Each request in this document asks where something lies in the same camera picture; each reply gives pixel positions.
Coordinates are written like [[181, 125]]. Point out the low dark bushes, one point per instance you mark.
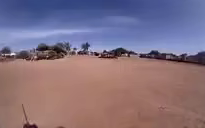
[[118, 51]]

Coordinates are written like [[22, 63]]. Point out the red dirt ground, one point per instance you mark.
[[100, 86]]

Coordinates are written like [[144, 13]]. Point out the palm tree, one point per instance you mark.
[[86, 46]]

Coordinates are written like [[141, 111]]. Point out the clump of trees and bushes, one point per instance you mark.
[[51, 51]]

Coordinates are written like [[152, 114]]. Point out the robot's own part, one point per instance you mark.
[[25, 116]]

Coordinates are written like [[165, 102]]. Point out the long low wall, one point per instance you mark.
[[190, 58]]

